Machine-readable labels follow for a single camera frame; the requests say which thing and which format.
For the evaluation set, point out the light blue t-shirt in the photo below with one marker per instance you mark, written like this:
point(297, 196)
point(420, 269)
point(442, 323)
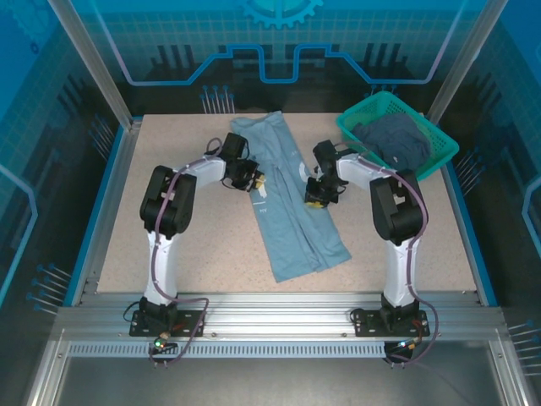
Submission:
point(287, 220)

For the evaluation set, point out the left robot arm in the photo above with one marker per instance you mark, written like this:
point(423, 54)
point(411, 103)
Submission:
point(177, 211)

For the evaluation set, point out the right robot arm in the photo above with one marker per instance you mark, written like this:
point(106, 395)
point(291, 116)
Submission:
point(393, 220)

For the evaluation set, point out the dark blue t-shirt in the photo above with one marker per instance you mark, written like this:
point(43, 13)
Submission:
point(393, 139)

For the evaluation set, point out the teal plastic basket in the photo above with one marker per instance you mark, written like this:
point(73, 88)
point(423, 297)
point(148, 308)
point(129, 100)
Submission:
point(444, 146)

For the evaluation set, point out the connector with orange plug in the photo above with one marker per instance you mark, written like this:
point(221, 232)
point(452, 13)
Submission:
point(409, 344)

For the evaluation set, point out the grey metal bottom panel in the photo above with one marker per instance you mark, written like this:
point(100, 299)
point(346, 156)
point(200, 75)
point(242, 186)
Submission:
point(274, 382)

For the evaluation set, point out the connector with green light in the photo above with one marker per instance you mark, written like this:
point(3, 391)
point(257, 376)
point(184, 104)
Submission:
point(160, 341)

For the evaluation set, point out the aluminium corner strut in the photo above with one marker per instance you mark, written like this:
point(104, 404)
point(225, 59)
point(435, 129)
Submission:
point(44, 372)
point(509, 372)

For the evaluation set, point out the aluminium front frame rail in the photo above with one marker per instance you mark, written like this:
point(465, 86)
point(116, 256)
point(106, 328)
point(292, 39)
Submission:
point(274, 315)

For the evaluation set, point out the aluminium side rail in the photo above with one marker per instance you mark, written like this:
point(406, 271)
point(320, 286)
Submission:
point(128, 141)

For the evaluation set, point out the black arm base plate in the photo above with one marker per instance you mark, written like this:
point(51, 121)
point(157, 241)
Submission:
point(143, 327)
point(372, 327)

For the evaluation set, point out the aluminium frame post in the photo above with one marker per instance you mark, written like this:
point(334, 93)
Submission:
point(465, 63)
point(98, 63)

